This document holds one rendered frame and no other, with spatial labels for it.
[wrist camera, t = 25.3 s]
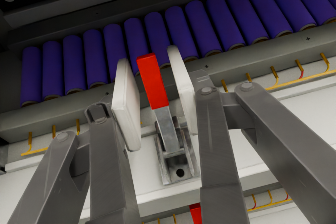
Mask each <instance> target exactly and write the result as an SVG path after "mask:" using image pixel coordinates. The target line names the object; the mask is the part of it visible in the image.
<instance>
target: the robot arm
mask: <svg viewBox="0 0 336 224"><path fill-rule="evenodd" d="M166 49H167V53H168V57H169V60H170V64H171V68H172V72H173V75H174V79H175V83H176V86H177V90H178V93H179V97H180V100H181V104H182V107H183V111H184V114H185V118H186V121H187V125H188V128H189V132H190V135H193V136H196V135H198V143H199V156H200V169H201V183H202V187H201V188H200V203H201V218H202V224H251V223H250V219H249V215H248V210H247V206H246V201H245V197H244V193H243V188H242V184H241V182H240V177H239V173H238V168H237V164H236V160H235V155H234V151H233V146H232V142H231V137H230V133H229V130H241V132H242V134H243V135H244V136H245V138H246V139H247V140H248V142H249V143H250V144H251V146H252V147H253V148H254V150H255V151H256V152H257V154H258V155H259V156H260V158H261V159H262V160H263V162H264V163H265V164H266V166H267V167H268V168H269V170H270V171H271V172H272V174H273V175H274V176H275V178H276V179H277V180H278V181H279V183H280V184H281V185H282V187H283V188H284V189H285V191H286V192H287V193H288V195H289V196H290V197H291V199H292V200H293V201H294V203H295V204H296V205H297V207H298V208H299V209H300V211H301V212H302V213H303V215H304V216H305V217H306V219H307V220H308V221H309V223H310V224H336V150H335V149H334V148H333V147H331V146H330V145H329V144H328V143H327V142H326V141H325V140H323V139H322V138H321V137H320V136H319V135H318V134H316V133H315V132H314V131H313V130H312V129H311V128H310V127H308V126H307V125H306V124H305V123H304V122H303V121H301V120H300V119H299V118H298V117H297V116H296V115H294V114H293V113H292V112H291V111H290V110H289V109H288V108H286V107H285V106H284V105H283V104H282V103H281V102H279V101H278V100H277V99H276V98H275V97H274V96H273V95H271V94H270V93H269V92H268V91H267V90H266V89H264V88H263V87H262V86H261V85H260V84H258V83H256V82H250V81H249V82H244V83H241V84H239V85H237V86H236V87H235V89H234V92H228V93H225V92H220V90H219V88H218V87H215V86H214V84H213V82H212V80H211V78H210V76H209V75H208V73H207V71H204V70H202V69H201V70H197V71H194V72H190V73H188V72H187V69H186V67H185V64H184V62H183V59H182V57H181V54H180V52H179V49H178V47H177V45H175V44H174V45H170V46H168V48H166ZM83 113H84V115H85V117H86V119H87V121H88V124H89V130H88V131H86V132H84V133H82V134H80V135H78V136H77V134H76V133H75V132H74V131H66V132H62V133H60V134H58V136H56V137H55V138H54V139H53V140H52V142H51V144H50V145H49V147H48V149H47V151H46V153H45V155H44V156H43V158H42V160H41V162H40V164H39V166H38V167H37V169H36V171H35V173H34V175H33V177H32V178H31V180H30V182H29V184H28V186H27V188H26V189H25V191H24V193H23V195H22V197H21V199H20V201H19V202H18V204H17V206H16V208H15V210H14V212H13V213H12V215H11V217H10V219H9V221H8V223H7V224H79V221H80V218H81V215H82V211H83V208H84V205H85V201H86V198H87V195H88V191H89V188H90V221H87V222H86V223H85V224H142V222H141V217H140V212H139V207H138V202H137V197H136V192H135V187H134V182H133V177H132V172H131V167H130V162H129V157H128V153H127V151H126V148H127V150H128V152H130V153H132V152H136V151H140V149H141V148H142V141H141V110H140V92H139V89H138V86H137V83H136V80H135V77H134V74H133V71H132V68H131V65H130V62H129V59H127V58H123V59H119V61H118V64H117V71H116V78H115V86H114V93H113V94H112V95H108V96H104V97H103V98H102V100H101V101H100V102H97V103H94V104H92V105H90V106H88V107H87V108H86V109H85V110H84V112H83ZM125 145H126V148H125Z"/></svg>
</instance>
